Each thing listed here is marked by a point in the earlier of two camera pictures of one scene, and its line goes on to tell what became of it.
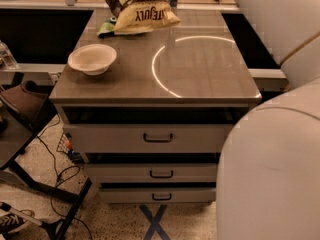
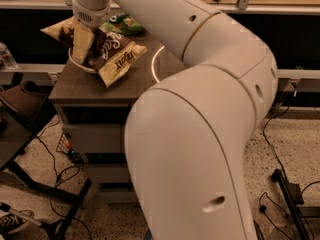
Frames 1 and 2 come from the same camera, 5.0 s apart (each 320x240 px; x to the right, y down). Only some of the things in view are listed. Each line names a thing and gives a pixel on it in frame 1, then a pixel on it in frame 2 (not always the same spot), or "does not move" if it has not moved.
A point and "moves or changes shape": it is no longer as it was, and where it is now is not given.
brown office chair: [28, 103] does not move
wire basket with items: [65, 147] does not move
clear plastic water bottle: [6, 58] does not move
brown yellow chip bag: [142, 13] moves or changes shape
